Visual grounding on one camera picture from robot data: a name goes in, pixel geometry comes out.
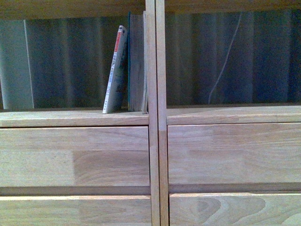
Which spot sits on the left wooden shelf unit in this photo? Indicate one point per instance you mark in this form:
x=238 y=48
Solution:
x=89 y=116

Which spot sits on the green cover standing book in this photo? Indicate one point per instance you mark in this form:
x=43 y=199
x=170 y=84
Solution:
x=135 y=62

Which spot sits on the dark blue curtain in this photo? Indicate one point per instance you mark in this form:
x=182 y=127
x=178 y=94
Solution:
x=220 y=58

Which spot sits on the right wooden shelf unit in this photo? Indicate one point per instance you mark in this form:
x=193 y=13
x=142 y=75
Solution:
x=214 y=114

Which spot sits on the lower left wooden drawer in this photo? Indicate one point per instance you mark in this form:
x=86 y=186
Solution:
x=82 y=210

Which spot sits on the upper left wooden drawer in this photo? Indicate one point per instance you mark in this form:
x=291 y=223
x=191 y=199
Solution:
x=84 y=156

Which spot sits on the upper right wooden drawer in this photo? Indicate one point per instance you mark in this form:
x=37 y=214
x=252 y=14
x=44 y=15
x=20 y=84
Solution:
x=234 y=153

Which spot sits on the lower right wooden drawer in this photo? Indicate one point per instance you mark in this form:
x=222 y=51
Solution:
x=235 y=209

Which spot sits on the wooden shelf unit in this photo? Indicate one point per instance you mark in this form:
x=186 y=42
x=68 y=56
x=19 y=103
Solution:
x=89 y=116
x=214 y=114

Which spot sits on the wooden drawer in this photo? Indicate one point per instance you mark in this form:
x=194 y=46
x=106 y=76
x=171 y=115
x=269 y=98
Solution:
x=235 y=209
x=234 y=153
x=84 y=156
x=82 y=210

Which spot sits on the white red spine book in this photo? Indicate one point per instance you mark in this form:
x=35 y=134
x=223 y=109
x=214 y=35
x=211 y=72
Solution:
x=117 y=78

